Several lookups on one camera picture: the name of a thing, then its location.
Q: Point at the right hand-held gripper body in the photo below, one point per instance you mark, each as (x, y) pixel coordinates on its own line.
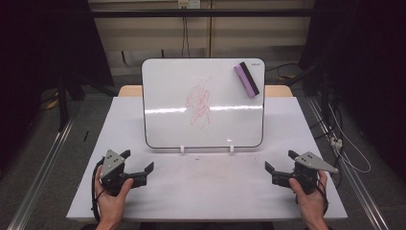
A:
(311, 161)

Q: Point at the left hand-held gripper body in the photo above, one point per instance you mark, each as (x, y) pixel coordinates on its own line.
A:
(111, 163)

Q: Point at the white whiteboard with black rim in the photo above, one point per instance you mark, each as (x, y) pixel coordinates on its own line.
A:
(166, 83)

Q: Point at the purple and black eraser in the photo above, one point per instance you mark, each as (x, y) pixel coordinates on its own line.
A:
(247, 80)

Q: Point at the person's left hand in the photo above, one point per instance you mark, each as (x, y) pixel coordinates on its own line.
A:
(111, 206)

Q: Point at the person's right hand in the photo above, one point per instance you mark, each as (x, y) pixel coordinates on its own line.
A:
(309, 204)

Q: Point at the small black stick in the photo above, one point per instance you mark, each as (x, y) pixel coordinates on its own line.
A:
(86, 135)

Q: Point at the small white whiteboard stand clip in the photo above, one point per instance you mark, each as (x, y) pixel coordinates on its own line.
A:
(182, 149)
(231, 149)

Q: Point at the wooden table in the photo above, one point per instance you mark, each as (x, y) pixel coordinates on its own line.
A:
(129, 91)

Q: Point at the aluminium floor rail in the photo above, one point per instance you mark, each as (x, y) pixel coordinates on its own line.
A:
(41, 166)
(351, 179)

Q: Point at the black horizontal frame bar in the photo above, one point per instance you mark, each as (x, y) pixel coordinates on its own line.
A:
(143, 13)

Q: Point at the white wall socket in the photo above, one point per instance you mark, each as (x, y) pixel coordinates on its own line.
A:
(189, 4)

